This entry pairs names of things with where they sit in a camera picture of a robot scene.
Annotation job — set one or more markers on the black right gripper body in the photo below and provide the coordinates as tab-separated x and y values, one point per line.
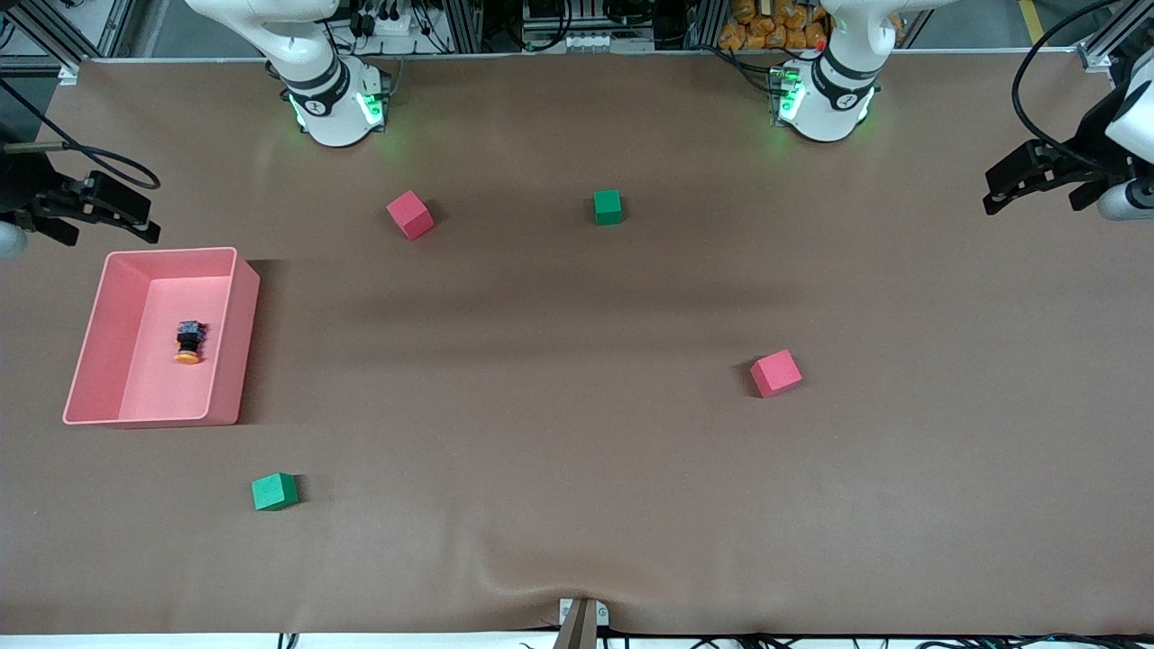
23	187

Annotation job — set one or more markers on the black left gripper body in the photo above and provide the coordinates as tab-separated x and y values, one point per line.
1087	155

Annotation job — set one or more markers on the orange capped black button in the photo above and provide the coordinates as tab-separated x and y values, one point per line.
188	341

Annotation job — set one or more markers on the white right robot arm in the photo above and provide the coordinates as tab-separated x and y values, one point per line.
306	54

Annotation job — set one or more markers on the pink plastic bin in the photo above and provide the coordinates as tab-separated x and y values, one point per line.
153	388

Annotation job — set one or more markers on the pink foam cube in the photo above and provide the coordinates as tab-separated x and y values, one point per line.
410	214
775	374

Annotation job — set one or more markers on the orange snack bags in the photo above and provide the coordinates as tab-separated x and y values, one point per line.
757	31

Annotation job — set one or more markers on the white power strip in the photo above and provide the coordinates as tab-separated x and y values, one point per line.
388	22

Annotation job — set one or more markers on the green foam cube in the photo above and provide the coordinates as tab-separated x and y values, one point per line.
608	207
273	492

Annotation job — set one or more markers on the white terminal block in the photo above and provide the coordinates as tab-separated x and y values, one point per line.
595	41

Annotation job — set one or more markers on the brown table cover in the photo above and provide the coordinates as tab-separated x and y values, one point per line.
577	496

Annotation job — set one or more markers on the aluminium frame profile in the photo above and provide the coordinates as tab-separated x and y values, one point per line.
1104	45
54	41

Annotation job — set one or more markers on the metal table edge bracket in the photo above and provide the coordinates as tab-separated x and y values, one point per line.
602	613

